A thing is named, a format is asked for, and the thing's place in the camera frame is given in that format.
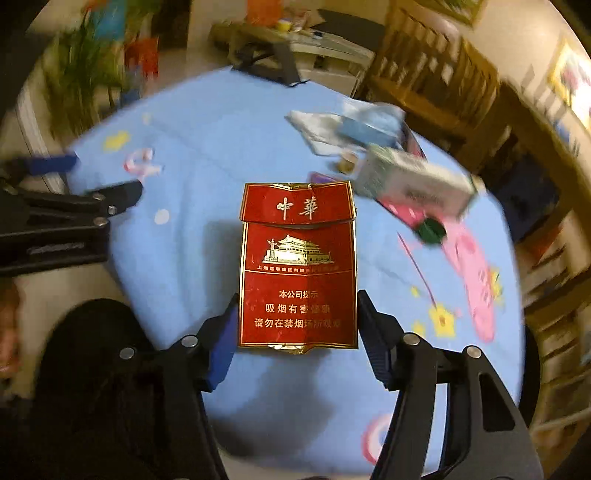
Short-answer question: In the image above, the green potted plant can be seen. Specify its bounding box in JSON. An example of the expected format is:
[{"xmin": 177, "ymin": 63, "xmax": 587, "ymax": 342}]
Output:
[{"xmin": 44, "ymin": 21, "xmax": 137, "ymax": 137}]

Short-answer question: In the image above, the pink wrapper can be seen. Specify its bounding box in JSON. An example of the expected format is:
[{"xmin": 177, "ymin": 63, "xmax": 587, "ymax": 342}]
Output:
[{"xmin": 378, "ymin": 196, "xmax": 432, "ymax": 230}]

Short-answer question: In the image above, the orange plastic bag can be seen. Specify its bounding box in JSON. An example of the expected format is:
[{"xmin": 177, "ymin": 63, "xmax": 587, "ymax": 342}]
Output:
[{"xmin": 245, "ymin": 0, "xmax": 284, "ymax": 26}]

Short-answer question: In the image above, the red cigarette pack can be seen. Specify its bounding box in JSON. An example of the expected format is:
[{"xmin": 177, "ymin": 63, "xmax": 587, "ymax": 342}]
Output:
[{"xmin": 237, "ymin": 181, "xmax": 359, "ymax": 356}]

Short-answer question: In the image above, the gold framed landscape painting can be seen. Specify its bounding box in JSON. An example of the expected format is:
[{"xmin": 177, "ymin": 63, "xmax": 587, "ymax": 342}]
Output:
[{"xmin": 416, "ymin": 0, "xmax": 488, "ymax": 26}]

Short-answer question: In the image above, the dark flat object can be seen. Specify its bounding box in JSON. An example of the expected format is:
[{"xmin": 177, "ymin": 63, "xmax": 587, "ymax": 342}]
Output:
[{"xmin": 314, "ymin": 8, "xmax": 389, "ymax": 47}]

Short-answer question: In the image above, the blue cartoon printed blanket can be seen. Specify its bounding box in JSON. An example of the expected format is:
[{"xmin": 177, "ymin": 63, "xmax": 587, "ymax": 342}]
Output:
[{"xmin": 67, "ymin": 65, "xmax": 527, "ymax": 474}]

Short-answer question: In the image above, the blue hanging plant card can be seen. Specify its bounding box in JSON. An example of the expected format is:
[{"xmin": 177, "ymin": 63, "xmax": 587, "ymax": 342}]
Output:
[{"xmin": 90, "ymin": 0, "xmax": 130, "ymax": 40}]

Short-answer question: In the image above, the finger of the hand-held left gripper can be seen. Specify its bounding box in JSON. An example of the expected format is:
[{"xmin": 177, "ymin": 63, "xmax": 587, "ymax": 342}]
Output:
[
  {"xmin": 0, "ymin": 154, "xmax": 80, "ymax": 182},
  {"xmin": 0, "ymin": 181, "xmax": 145, "ymax": 234}
]

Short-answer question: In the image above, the red hanging plant card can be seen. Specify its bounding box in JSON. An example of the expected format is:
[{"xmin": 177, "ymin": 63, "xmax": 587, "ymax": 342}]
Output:
[{"xmin": 124, "ymin": 37, "xmax": 161, "ymax": 79}]

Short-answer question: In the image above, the light blue packet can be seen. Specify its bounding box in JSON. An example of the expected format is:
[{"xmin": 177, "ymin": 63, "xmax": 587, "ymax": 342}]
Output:
[{"xmin": 338, "ymin": 102, "xmax": 408, "ymax": 145}]

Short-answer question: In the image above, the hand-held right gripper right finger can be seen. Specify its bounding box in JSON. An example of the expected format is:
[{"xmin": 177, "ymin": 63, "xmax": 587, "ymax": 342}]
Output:
[{"xmin": 358, "ymin": 290, "xmax": 543, "ymax": 480}]

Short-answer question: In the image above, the dark green bottle cap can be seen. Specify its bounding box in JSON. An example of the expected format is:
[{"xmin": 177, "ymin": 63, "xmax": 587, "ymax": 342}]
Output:
[{"xmin": 412, "ymin": 217, "xmax": 448, "ymax": 246}]

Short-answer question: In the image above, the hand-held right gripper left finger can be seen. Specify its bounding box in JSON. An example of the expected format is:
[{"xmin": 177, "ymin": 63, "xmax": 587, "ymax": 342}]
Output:
[{"xmin": 106, "ymin": 293, "xmax": 241, "ymax": 480}]

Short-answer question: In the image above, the white and green carton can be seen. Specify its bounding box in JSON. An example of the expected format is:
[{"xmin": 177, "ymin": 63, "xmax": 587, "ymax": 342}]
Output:
[{"xmin": 355, "ymin": 144, "xmax": 482, "ymax": 219}]

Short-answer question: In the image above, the gold framed flower painting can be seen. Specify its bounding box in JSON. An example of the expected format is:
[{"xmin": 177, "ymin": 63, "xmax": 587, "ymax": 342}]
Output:
[{"xmin": 549, "ymin": 38, "xmax": 591, "ymax": 132}]

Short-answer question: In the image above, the small yellowish scrap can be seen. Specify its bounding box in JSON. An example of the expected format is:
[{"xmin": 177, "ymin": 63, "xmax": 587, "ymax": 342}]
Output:
[{"xmin": 338, "ymin": 154, "xmax": 366, "ymax": 177}]

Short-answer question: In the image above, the dark wrapper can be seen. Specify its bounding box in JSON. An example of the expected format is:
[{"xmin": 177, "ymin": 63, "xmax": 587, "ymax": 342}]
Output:
[{"xmin": 398, "ymin": 121, "xmax": 426, "ymax": 161}]

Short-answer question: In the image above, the wooden dining chair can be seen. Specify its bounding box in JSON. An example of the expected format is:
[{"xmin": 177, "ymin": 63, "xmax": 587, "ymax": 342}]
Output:
[{"xmin": 364, "ymin": 0, "xmax": 502, "ymax": 155}]

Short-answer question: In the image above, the pale low coffee table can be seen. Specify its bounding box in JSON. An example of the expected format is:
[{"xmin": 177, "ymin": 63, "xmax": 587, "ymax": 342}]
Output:
[{"xmin": 209, "ymin": 18, "xmax": 376, "ymax": 72}]

